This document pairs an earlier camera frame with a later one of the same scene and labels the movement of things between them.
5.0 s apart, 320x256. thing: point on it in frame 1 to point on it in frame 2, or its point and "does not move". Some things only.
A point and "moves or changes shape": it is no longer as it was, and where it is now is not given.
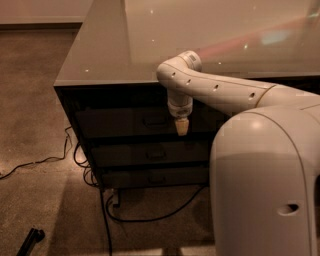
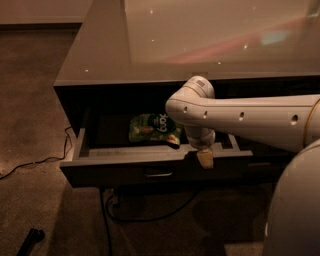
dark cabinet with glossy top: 118,107 does not move
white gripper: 180,111 to 204,141
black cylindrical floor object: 35,236 does not move
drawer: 144,122 moves or changes shape
